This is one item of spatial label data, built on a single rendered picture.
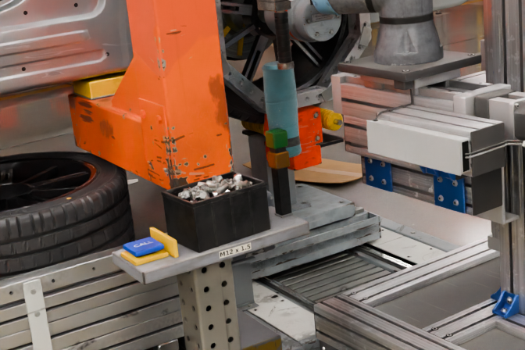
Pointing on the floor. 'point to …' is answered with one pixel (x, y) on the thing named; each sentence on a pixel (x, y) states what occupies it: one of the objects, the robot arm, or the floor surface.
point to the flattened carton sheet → (327, 172)
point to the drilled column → (209, 308)
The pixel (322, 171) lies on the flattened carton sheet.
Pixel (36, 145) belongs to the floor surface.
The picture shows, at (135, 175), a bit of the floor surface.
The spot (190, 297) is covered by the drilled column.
